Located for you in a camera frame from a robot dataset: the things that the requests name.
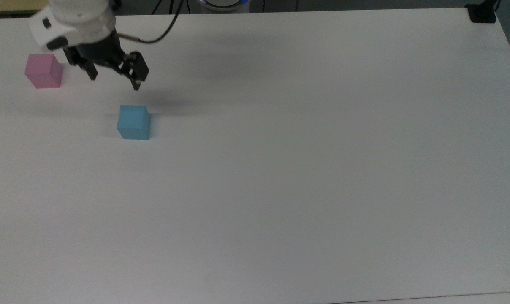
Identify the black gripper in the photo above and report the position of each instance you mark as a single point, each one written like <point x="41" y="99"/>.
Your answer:
<point x="101" y="50"/>

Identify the blue foam cube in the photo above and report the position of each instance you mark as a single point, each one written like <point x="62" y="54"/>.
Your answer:
<point x="132" y="122"/>

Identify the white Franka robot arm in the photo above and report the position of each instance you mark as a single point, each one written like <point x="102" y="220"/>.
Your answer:
<point x="75" y="21"/>

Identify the pink foam cube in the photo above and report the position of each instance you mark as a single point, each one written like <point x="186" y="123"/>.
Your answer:
<point x="43" y="71"/>

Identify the light wooden side table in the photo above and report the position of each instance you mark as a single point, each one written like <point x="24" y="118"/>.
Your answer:
<point x="10" y="6"/>

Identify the black table clamp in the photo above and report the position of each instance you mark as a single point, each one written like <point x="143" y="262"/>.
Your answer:
<point x="481" y="14"/>

